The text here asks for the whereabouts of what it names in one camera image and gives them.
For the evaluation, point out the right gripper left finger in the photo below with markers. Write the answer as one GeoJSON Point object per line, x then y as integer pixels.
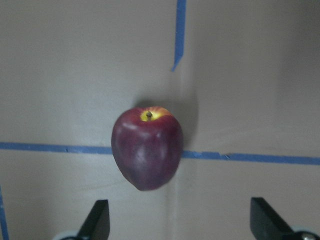
{"type": "Point", "coordinates": [97, 223]}

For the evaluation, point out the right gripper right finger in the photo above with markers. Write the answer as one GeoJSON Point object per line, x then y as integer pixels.
{"type": "Point", "coordinates": [266, 223]}

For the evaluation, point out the dark red apple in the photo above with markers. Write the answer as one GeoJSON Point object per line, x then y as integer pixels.
{"type": "Point", "coordinates": [147, 144]}

